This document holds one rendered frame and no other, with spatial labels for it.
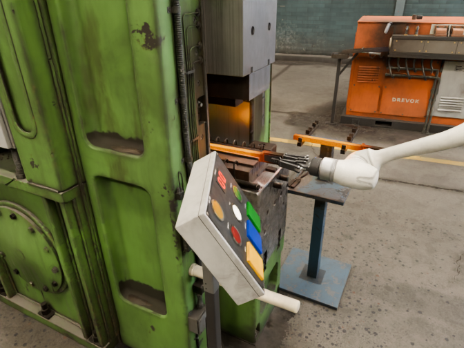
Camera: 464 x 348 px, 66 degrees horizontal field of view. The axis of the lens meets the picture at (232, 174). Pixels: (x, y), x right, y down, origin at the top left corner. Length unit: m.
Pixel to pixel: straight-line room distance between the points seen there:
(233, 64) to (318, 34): 7.81
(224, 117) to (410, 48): 3.24
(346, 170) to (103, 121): 0.91
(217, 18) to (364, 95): 3.85
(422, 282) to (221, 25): 1.97
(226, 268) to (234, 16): 0.78
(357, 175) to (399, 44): 3.42
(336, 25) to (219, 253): 8.31
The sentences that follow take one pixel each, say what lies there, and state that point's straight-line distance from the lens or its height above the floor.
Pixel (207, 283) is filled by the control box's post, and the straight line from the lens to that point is 1.15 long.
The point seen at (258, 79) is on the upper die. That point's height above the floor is 1.33.
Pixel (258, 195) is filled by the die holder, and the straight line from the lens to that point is 1.42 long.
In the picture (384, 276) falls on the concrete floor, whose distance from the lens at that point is 2.55.
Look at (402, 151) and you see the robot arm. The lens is 1.49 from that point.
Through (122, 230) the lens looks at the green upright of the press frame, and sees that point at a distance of 1.64.
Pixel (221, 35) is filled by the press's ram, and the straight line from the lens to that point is 1.27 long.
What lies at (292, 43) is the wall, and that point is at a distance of 9.18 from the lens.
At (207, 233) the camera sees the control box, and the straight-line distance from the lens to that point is 0.82.
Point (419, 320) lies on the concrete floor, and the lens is 2.36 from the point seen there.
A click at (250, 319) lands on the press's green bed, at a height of 0.18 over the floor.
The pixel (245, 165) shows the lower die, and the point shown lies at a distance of 1.48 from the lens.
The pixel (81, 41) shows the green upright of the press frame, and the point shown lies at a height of 1.48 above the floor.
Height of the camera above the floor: 1.64
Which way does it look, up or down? 28 degrees down
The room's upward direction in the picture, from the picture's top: 1 degrees counter-clockwise
